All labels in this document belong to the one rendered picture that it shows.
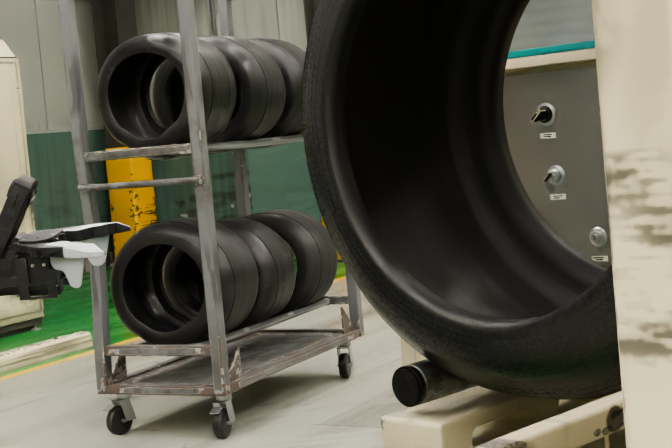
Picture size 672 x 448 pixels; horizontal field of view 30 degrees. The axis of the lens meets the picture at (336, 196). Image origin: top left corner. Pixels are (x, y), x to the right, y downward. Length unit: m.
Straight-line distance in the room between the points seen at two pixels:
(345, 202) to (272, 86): 4.10
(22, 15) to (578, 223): 10.70
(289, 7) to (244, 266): 7.19
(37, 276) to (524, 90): 0.85
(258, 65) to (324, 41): 4.06
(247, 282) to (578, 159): 3.21
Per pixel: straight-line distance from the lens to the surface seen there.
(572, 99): 2.03
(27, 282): 1.74
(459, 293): 1.48
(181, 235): 5.08
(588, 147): 2.02
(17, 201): 1.74
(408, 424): 1.37
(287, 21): 12.11
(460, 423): 1.36
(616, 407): 0.79
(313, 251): 5.74
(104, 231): 1.79
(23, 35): 12.46
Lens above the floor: 1.18
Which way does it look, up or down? 3 degrees down
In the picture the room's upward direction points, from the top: 5 degrees counter-clockwise
